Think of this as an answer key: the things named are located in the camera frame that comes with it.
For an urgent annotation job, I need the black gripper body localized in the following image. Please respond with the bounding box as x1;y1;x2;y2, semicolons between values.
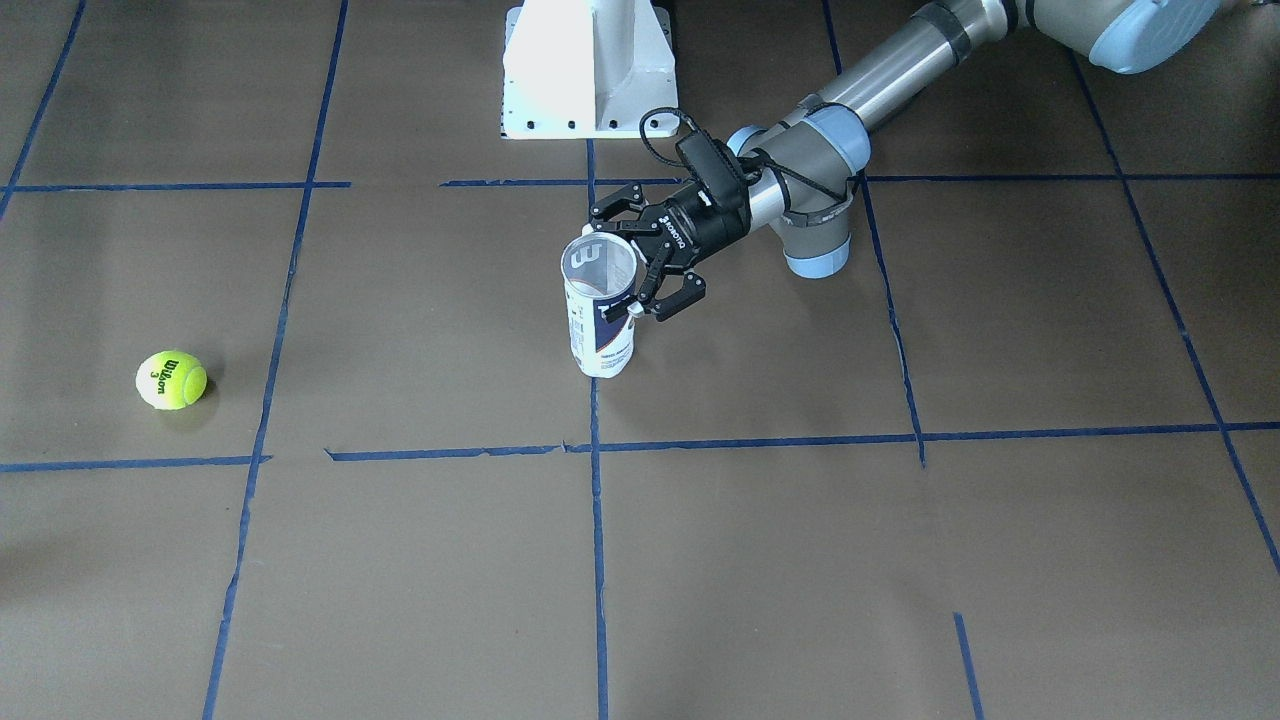
640;184;751;272

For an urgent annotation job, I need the yellow tennis ball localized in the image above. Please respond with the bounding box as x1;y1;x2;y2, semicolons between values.
134;350;209;410

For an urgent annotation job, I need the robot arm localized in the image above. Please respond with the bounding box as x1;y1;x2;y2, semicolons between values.
588;1;1222;322

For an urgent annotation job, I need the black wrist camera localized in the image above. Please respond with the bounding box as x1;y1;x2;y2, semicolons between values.
676;129;749;214

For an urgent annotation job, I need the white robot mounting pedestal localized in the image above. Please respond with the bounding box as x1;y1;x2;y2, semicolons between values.
500;1;678;140

